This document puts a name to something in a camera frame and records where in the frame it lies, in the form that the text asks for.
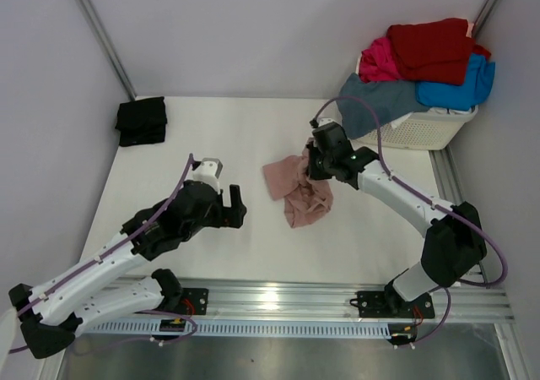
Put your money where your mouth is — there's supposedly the pink t shirt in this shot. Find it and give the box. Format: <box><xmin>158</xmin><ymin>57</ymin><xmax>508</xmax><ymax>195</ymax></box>
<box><xmin>262</xmin><ymin>147</ymin><xmax>334</xmax><ymax>229</ymax></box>

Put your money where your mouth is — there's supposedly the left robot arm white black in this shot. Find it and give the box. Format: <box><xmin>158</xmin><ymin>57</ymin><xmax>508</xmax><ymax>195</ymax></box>
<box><xmin>9</xmin><ymin>180</ymin><xmax>247</xmax><ymax>359</ymax></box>

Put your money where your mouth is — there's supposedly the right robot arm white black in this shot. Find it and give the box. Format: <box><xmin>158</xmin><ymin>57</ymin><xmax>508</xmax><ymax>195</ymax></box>
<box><xmin>306</xmin><ymin>118</ymin><xmax>487</xmax><ymax>316</ymax></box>

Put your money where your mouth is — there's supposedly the grey blue t shirt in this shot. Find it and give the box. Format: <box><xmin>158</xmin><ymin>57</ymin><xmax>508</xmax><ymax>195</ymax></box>
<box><xmin>337</xmin><ymin>73</ymin><xmax>430</xmax><ymax>139</ymax></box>

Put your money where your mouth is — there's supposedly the magenta t shirt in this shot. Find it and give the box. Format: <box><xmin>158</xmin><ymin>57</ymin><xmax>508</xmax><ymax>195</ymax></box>
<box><xmin>358</xmin><ymin>36</ymin><xmax>405</xmax><ymax>83</ymax></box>

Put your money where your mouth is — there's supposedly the folded black t shirt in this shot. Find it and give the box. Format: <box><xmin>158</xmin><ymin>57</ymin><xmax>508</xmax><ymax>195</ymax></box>
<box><xmin>115</xmin><ymin>96</ymin><xmax>168</xmax><ymax>147</ymax></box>

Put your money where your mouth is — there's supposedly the white laundry basket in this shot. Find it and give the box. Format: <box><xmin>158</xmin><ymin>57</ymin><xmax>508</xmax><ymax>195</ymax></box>
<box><xmin>358</xmin><ymin>105</ymin><xmax>479</xmax><ymax>151</ymax></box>

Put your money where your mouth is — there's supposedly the white t shirt in basket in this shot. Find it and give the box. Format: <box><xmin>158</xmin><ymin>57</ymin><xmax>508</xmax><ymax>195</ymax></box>
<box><xmin>429</xmin><ymin>106</ymin><xmax>478</xmax><ymax>117</ymax></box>

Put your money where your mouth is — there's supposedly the dark red t shirt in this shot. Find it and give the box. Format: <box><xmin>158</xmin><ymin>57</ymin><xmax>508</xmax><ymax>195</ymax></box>
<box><xmin>386</xmin><ymin>18</ymin><xmax>491</xmax><ymax>85</ymax></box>

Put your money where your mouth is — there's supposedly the bright blue t shirt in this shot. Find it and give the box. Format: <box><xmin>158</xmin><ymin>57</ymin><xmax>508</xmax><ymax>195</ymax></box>
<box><xmin>413</xmin><ymin>52</ymin><xmax>496</xmax><ymax>111</ymax></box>

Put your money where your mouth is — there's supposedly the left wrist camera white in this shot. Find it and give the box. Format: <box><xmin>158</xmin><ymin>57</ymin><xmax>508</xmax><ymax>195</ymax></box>
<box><xmin>192</xmin><ymin>158</ymin><xmax>223</xmax><ymax>193</ymax></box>

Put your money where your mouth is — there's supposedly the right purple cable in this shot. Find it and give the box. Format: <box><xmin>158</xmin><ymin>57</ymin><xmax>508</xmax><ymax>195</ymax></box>
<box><xmin>310</xmin><ymin>95</ymin><xmax>509</xmax><ymax>349</ymax></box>

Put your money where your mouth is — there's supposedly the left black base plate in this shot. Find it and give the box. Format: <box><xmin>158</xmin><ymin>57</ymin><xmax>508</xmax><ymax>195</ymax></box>
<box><xmin>172</xmin><ymin>287</ymin><xmax>209</xmax><ymax>316</ymax></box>

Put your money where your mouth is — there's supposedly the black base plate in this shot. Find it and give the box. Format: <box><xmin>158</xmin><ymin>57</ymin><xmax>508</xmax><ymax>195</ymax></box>
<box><xmin>172</xmin><ymin>287</ymin><xmax>209</xmax><ymax>316</ymax></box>
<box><xmin>348</xmin><ymin>290</ymin><xmax>435</xmax><ymax>319</ymax></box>

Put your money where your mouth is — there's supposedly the white slotted cable duct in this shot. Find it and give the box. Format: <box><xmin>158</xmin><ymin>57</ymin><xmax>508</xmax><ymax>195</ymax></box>
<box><xmin>87</xmin><ymin>317</ymin><xmax>391</xmax><ymax>339</ymax></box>

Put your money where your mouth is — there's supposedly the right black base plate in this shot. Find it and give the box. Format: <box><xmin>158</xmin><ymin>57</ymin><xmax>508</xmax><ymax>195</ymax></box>
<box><xmin>348</xmin><ymin>290</ymin><xmax>435</xmax><ymax>319</ymax></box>

